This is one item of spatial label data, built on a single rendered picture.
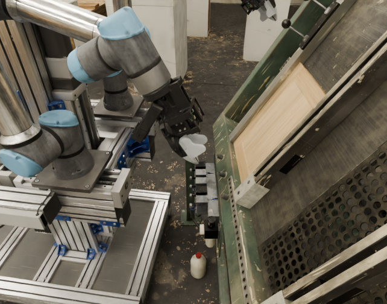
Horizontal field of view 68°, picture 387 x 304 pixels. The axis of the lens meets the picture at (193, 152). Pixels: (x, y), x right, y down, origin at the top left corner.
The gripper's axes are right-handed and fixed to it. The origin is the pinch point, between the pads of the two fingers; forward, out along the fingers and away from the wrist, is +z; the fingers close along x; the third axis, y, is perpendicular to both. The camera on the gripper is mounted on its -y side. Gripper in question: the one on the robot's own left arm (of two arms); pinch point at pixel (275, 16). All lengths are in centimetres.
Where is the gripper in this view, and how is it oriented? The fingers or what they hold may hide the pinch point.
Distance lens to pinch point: 134.9
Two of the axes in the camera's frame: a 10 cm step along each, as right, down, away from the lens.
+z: 7.0, 6.1, 3.7
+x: 4.9, -0.3, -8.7
